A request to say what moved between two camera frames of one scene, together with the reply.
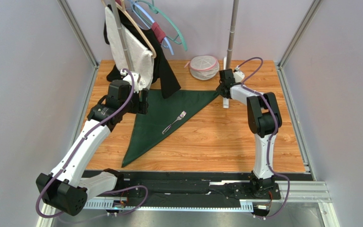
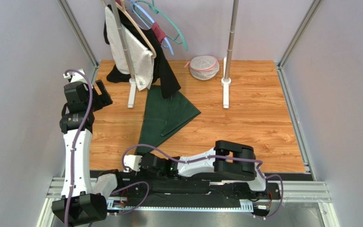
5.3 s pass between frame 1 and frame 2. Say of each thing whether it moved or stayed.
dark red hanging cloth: stayed
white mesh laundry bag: stayed
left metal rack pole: stayed
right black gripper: moved
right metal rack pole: stayed
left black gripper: moved
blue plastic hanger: stayed
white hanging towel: stayed
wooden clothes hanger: stayed
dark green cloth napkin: moved
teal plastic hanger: stayed
